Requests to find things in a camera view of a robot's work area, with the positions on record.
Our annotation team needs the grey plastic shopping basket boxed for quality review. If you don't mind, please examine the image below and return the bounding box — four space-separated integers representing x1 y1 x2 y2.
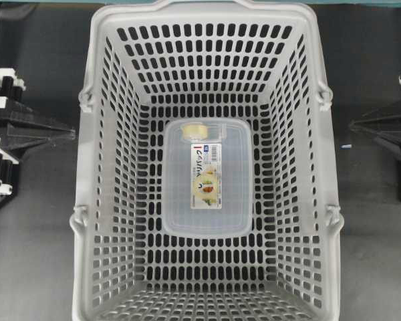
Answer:
70 1 344 320

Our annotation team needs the cellophane tape in clear dispenser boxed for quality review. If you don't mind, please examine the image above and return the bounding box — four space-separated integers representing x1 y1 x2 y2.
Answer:
180 122 227 142

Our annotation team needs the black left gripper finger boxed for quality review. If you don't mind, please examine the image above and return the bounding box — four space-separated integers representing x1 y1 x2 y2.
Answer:
5 128 76 157
3 99 70 131

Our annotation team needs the clear plastic food container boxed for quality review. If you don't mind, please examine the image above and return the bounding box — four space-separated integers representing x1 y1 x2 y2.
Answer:
161 118 254 239

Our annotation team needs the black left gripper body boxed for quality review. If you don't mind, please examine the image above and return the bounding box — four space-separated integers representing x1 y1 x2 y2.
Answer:
0 68 25 208

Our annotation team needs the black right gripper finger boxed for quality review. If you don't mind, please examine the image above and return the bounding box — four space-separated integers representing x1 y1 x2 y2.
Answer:
350 108 401 132
350 126 401 161

